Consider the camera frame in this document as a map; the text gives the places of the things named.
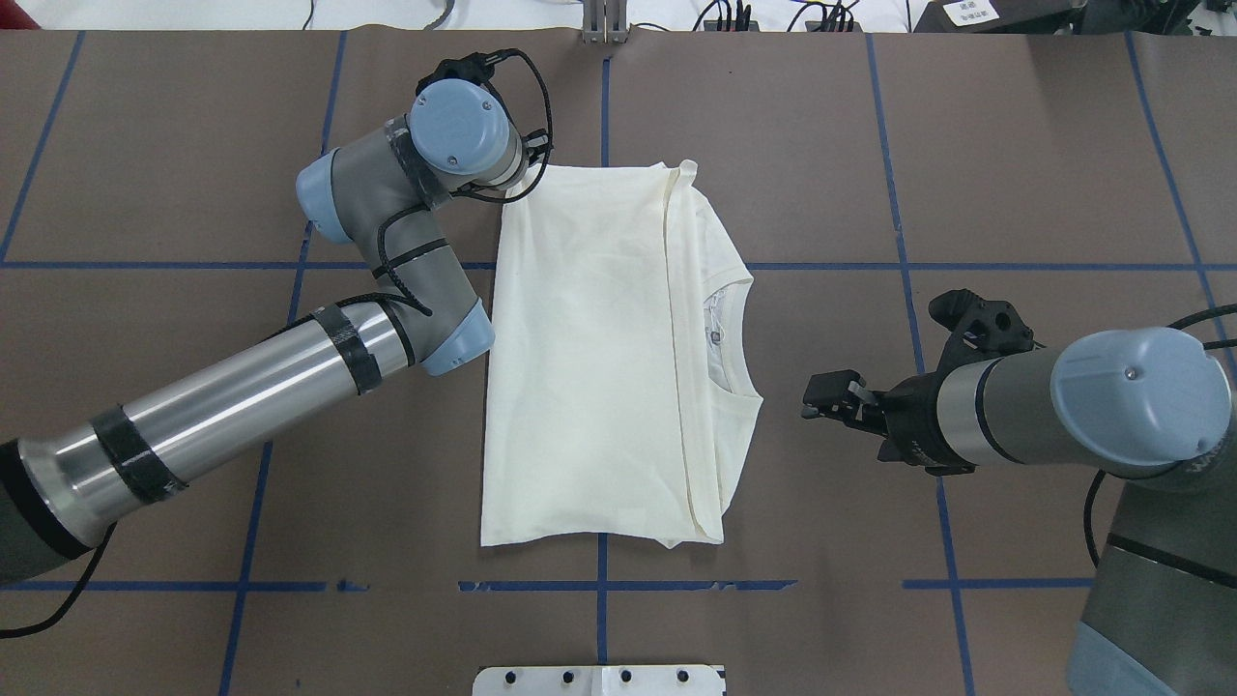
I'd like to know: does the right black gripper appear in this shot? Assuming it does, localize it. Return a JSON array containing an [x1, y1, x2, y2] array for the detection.
[[802, 370, 975, 477]]

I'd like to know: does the cream long sleeve cat shirt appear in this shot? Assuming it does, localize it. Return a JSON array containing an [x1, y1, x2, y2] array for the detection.
[[477, 159, 763, 549]]

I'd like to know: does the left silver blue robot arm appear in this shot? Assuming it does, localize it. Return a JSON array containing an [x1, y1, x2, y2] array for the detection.
[[1, 78, 554, 584]]

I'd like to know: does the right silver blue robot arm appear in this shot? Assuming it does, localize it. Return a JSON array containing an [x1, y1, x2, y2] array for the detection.
[[802, 326, 1236, 695]]

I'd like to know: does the black power adapter white label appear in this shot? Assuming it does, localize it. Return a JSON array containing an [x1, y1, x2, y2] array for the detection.
[[910, 1, 1086, 35]]

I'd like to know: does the white pillar with base plate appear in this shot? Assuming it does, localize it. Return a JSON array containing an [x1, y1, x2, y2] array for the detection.
[[473, 664, 729, 695]]

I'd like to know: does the aluminium frame post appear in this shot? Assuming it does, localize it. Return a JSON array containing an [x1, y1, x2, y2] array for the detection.
[[580, 0, 630, 45]]

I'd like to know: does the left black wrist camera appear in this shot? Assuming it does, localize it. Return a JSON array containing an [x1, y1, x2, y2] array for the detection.
[[417, 51, 511, 93]]

